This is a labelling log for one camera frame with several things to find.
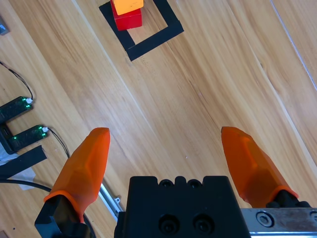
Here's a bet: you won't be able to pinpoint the yellow wooden block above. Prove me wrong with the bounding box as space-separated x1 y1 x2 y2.
110 0 145 16

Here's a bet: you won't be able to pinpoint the black tape strip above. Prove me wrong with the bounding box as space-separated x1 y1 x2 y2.
0 145 48 179

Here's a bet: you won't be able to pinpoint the thin black dongle wire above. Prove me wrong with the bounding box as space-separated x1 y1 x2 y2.
0 61 34 102
46 126 71 159

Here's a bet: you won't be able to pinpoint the red wooden block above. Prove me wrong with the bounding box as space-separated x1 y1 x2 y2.
110 2 144 32

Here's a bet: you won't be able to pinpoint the thick black table cable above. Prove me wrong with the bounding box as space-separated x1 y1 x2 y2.
0 178 95 238

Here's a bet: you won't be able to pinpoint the black USB dongle green lights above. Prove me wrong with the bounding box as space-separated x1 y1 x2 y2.
0 96 34 122
7 124 50 152

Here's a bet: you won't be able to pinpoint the silver aluminium rail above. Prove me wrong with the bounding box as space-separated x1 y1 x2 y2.
99 182 125 222

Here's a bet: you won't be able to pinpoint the black tape square outline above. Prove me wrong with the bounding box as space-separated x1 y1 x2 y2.
98 0 185 62

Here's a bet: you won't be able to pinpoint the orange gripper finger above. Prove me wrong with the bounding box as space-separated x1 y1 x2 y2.
34 127 111 238
221 126 310 208

